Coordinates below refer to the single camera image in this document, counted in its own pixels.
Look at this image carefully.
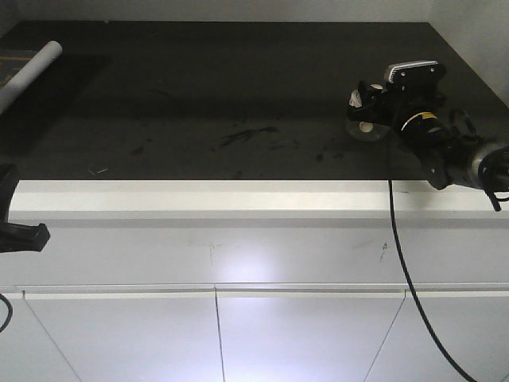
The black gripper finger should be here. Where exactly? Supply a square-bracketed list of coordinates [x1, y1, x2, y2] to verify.
[1, 223, 50, 252]
[0, 163, 19, 223]

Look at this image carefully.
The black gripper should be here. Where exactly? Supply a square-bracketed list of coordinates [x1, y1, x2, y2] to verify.
[346, 80, 445, 131]

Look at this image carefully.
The glass jar with white lid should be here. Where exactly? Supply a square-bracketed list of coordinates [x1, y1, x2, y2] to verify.
[345, 80, 390, 142]

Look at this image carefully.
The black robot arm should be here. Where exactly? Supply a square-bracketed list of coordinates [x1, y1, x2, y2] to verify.
[347, 81, 508, 212]

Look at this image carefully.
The rolled white paper poster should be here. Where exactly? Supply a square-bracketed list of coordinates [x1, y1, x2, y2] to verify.
[1, 41, 63, 114]

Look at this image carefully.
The white base cabinet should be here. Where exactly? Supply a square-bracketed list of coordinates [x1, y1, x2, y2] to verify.
[1, 181, 508, 381]

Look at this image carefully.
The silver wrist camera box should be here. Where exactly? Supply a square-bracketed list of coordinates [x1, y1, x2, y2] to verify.
[384, 60, 447, 90]

